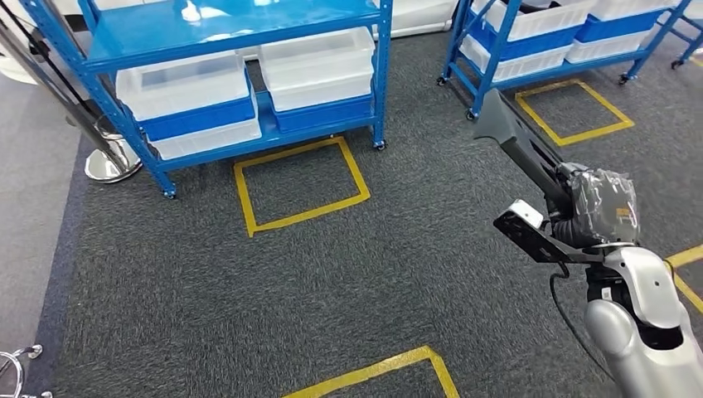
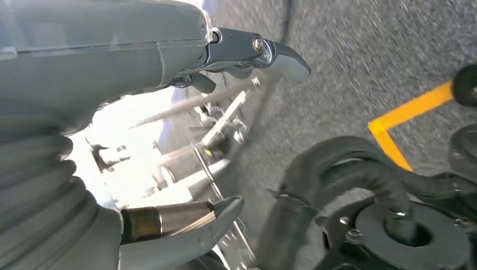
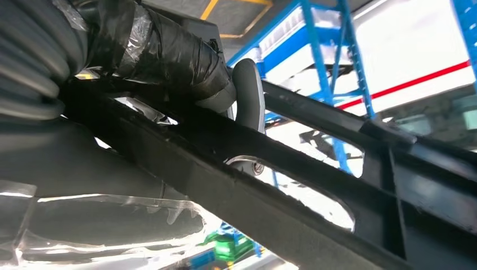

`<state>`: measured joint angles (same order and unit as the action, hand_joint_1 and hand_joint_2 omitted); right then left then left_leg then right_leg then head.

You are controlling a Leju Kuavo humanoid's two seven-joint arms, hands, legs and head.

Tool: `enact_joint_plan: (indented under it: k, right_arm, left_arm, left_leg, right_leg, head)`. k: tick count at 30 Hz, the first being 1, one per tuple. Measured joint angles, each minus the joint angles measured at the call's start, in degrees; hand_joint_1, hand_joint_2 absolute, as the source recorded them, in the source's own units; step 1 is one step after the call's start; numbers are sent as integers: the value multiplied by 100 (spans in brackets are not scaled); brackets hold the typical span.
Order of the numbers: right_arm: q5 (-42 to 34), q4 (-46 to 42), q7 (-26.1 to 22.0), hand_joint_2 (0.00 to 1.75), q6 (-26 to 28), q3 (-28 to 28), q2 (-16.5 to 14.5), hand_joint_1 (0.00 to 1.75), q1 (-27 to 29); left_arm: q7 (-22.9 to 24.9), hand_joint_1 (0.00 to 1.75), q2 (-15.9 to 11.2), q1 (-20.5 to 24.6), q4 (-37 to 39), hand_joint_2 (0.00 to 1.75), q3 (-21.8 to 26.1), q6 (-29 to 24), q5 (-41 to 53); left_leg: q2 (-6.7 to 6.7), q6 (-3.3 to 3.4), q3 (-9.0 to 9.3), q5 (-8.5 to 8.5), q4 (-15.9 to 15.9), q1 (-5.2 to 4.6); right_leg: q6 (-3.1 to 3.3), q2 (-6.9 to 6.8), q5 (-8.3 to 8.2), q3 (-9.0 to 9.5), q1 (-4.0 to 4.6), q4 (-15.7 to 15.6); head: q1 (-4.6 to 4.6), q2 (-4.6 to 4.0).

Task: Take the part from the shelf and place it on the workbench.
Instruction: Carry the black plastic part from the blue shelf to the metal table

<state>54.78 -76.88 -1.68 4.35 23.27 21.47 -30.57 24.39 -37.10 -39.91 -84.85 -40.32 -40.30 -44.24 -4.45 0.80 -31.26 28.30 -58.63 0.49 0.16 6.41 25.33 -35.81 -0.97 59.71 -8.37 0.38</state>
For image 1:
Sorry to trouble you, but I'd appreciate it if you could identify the chrome stanchion post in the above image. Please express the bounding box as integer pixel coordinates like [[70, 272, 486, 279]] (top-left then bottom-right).
[[32, 0, 121, 139], [0, 16, 143, 183]]

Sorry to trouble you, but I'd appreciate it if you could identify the black plastic panel part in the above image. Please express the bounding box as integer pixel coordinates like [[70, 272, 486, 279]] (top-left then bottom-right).
[[473, 89, 575, 216]]

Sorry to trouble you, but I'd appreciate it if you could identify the blue metal shelf rack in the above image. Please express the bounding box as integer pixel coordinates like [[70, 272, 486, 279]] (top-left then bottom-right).
[[19, 0, 394, 200], [436, 0, 694, 122], [668, 0, 703, 70]]

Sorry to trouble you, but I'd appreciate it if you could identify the chrome chair base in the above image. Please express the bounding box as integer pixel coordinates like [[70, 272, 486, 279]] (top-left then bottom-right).
[[0, 344, 53, 398]]

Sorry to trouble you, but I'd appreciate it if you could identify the white ribbed storage bin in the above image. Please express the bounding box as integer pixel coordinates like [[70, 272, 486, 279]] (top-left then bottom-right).
[[565, 27, 655, 64], [471, 0, 598, 42], [587, 0, 682, 22], [460, 33, 575, 84]]

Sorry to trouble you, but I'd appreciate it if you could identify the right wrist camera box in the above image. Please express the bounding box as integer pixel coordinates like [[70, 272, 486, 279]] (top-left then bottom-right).
[[492, 198, 633, 265]]

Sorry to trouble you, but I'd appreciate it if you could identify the clear plastic storage bin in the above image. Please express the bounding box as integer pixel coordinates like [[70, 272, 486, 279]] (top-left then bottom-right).
[[115, 50, 251, 122], [148, 95, 263, 162], [258, 27, 376, 113]]

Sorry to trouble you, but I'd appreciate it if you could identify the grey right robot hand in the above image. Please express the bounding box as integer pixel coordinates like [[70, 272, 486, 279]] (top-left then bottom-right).
[[549, 162, 641, 246]]

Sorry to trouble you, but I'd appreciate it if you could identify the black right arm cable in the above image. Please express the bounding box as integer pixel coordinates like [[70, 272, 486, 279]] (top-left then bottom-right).
[[549, 263, 616, 380]]

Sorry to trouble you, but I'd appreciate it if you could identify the yellow floor tape square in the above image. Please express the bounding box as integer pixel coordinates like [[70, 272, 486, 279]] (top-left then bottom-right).
[[515, 78, 635, 148], [233, 136, 371, 238]]

